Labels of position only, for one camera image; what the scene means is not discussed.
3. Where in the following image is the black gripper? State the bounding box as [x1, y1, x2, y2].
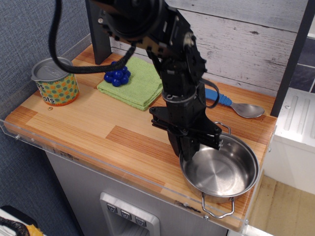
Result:
[149, 94, 224, 162]

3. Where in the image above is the stainless steel pot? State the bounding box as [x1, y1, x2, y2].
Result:
[179, 126, 260, 219]

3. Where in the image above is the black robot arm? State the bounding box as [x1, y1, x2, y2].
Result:
[95, 0, 222, 161]

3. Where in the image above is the green folded towel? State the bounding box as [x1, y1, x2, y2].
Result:
[97, 57, 162, 111]

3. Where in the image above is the blue toy grape cluster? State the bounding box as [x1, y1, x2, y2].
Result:
[103, 66, 131, 87]

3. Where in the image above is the toy fridge dispenser panel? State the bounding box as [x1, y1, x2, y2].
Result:
[99, 192, 160, 236]

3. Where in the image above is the patterned tin can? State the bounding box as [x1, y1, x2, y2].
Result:
[31, 58, 79, 106]

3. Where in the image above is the yellow black object corner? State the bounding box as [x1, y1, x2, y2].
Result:
[0, 205, 45, 236]

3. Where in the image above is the blue handled metal spoon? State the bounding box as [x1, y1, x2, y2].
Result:
[205, 88, 265, 118]

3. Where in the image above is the dark right shelf post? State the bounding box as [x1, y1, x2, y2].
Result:
[270, 0, 315, 117]

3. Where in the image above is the dark shelf post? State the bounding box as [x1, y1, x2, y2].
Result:
[85, 0, 112, 65]
[270, 0, 315, 117]

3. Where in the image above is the black braided cable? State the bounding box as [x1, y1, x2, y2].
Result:
[48, 0, 136, 74]

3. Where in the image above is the dark left shelf post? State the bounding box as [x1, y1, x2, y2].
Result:
[85, 0, 112, 65]

